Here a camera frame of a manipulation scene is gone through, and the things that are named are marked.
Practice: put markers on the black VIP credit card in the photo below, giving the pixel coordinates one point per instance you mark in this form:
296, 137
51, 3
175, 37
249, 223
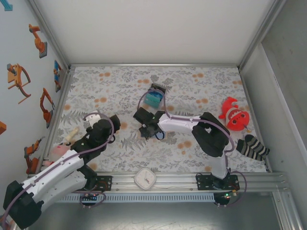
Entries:
159, 87

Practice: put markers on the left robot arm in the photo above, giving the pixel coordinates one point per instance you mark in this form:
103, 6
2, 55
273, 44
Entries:
52, 175

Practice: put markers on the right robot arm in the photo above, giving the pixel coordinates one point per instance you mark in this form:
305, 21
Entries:
208, 136

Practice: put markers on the teal credit card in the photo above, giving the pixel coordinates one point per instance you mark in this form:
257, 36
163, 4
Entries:
154, 97
151, 102

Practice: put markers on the cream bone toy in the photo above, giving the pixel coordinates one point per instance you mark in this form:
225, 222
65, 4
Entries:
72, 134

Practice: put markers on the pink plush doll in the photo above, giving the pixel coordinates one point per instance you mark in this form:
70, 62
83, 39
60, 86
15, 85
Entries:
60, 151

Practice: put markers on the white square clock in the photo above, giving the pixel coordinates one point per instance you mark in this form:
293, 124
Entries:
145, 179

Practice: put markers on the floral table mat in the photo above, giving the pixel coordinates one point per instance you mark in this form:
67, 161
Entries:
192, 83

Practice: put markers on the small circuit board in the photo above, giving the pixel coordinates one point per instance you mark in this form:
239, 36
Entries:
227, 195
90, 197

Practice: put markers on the blue and orange sticker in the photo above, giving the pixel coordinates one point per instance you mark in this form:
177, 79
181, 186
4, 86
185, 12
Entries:
57, 76

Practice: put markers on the red fish plush toy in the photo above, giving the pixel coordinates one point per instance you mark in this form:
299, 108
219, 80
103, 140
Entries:
236, 117

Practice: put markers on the orange block sticker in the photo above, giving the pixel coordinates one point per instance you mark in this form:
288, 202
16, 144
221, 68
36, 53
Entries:
2, 128

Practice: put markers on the black striped sock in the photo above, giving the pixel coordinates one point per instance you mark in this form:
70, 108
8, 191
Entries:
254, 148

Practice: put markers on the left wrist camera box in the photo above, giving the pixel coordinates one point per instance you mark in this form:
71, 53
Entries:
92, 118

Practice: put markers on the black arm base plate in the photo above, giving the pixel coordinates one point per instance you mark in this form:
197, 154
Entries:
204, 182
106, 183

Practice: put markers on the aluminium frame post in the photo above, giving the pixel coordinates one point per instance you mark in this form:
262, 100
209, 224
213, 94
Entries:
261, 31
48, 31

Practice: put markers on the blue wall sticker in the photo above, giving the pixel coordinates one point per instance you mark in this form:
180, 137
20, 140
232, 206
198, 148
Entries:
8, 5

